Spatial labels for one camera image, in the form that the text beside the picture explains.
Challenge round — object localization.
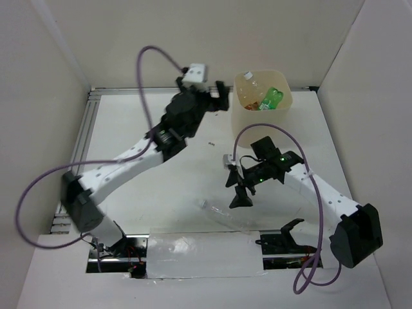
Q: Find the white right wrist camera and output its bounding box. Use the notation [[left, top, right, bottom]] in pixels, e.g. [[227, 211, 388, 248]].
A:
[[223, 154, 240, 170]]

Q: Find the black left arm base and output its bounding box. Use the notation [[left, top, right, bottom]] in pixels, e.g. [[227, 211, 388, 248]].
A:
[[85, 236, 148, 279]]

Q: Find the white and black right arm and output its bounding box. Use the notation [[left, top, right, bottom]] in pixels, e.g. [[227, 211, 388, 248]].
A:
[[223, 136, 383, 268]]

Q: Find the aluminium frame rail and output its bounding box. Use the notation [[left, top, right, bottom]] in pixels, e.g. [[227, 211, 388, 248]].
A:
[[49, 86, 319, 234]]

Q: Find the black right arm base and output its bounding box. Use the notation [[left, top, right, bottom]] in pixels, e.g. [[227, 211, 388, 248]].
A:
[[255, 218, 316, 270]]

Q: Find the green plastic bottle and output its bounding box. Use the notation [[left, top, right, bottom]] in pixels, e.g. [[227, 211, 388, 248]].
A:
[[257, 87, 284, 111]]

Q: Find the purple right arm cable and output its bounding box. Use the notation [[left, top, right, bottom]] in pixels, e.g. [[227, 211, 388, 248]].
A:
[[232, 124, 342, 295]]

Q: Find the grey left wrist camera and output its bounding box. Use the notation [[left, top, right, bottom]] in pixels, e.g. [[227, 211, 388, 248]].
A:
[[182, 63, 208, 84]]

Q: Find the clear bottle white cap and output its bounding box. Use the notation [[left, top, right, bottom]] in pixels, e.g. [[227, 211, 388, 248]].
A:
[[238, 71, 268, 106], [196, 198, 256, 234]]

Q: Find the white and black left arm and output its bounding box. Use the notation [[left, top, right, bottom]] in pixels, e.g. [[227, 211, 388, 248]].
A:
[[61, 79, 229, 257]]

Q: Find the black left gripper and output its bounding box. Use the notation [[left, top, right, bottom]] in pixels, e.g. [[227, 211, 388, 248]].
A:
[[176, 77, 230, 138]]

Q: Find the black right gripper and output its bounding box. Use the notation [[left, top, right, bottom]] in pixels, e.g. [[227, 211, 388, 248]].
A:
[[225, 160, 270, 208]]

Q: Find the red label bottle red cap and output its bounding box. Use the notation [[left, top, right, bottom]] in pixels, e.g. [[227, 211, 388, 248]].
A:
[[244, 102, 259, 111]]

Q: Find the cream plastic bin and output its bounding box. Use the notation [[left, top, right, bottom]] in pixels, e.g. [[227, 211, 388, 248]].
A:
[[231, 70, 293, 148]]

